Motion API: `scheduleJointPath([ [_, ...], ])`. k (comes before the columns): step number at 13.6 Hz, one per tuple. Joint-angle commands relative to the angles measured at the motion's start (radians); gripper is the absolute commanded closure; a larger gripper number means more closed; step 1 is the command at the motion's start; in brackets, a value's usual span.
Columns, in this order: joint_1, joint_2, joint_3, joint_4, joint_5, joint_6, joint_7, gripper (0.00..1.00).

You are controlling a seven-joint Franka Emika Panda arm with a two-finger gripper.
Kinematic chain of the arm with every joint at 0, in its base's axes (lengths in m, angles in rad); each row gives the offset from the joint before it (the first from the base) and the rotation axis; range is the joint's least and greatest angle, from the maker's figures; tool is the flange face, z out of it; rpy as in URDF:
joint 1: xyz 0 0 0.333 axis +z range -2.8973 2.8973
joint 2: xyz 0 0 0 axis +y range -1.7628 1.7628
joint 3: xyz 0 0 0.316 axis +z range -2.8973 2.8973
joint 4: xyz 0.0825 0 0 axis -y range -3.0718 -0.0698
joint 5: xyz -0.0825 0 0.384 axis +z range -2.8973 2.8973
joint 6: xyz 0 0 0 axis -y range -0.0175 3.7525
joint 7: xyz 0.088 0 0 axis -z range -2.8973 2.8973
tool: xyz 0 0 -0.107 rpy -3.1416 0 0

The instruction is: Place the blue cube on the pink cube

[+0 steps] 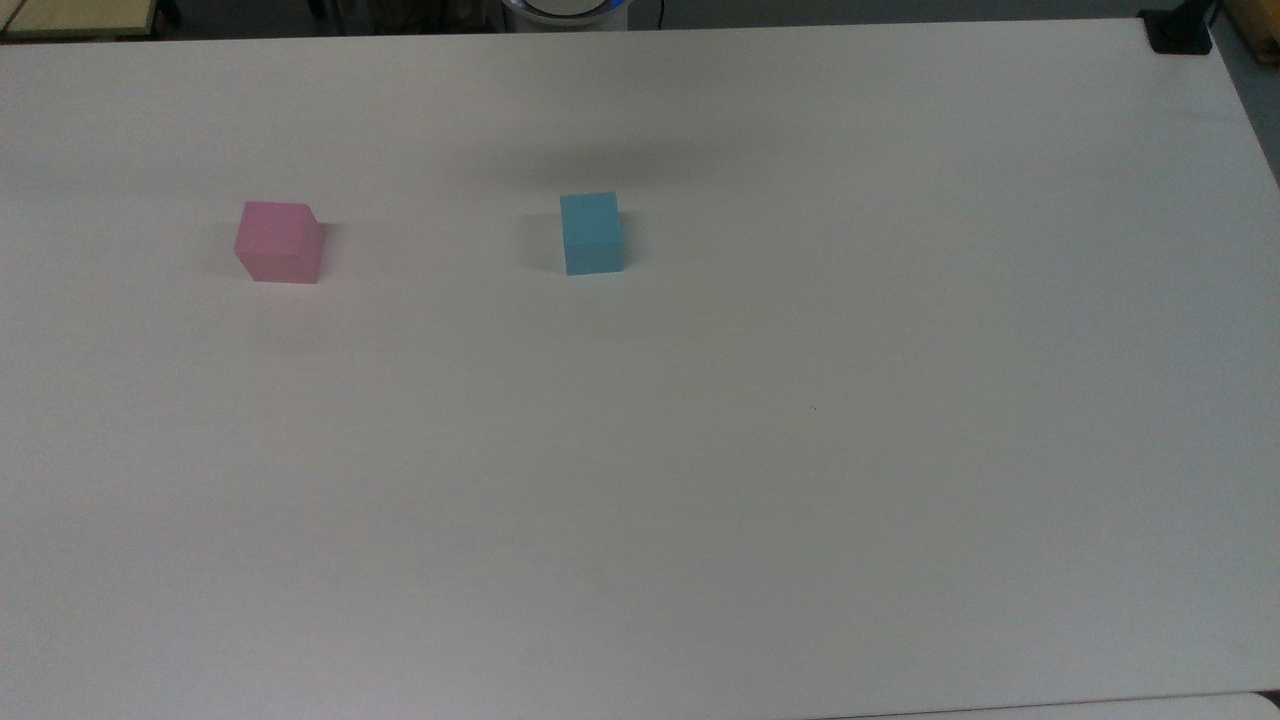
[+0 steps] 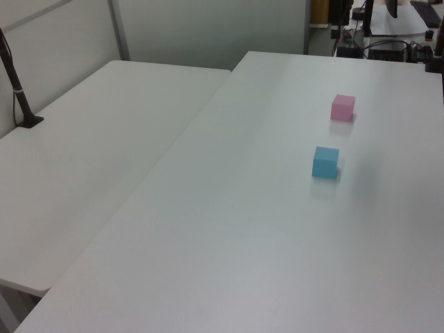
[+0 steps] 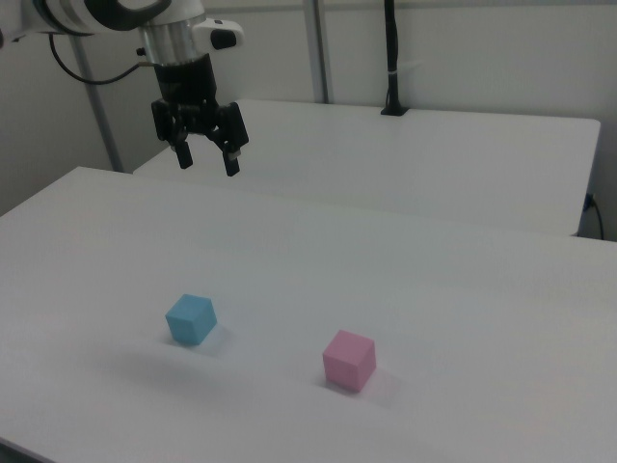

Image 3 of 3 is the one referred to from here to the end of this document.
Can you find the pink cube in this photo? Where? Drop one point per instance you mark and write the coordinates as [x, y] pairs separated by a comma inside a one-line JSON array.
[[348, 361]]

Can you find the grey metal partition post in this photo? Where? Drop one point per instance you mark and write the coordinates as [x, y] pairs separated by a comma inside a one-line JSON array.
[[319, 48], [99, 103]]

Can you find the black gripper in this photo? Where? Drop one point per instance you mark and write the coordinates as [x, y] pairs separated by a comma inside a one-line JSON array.
[[185, 82]]

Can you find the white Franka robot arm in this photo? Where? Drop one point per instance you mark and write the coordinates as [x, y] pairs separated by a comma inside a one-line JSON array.
[[72, 14]]

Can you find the blue cube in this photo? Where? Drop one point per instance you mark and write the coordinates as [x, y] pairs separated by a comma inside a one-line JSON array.
[[190, 320]]

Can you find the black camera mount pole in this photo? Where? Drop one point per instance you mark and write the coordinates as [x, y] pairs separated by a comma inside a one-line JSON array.
[[395, 58]]

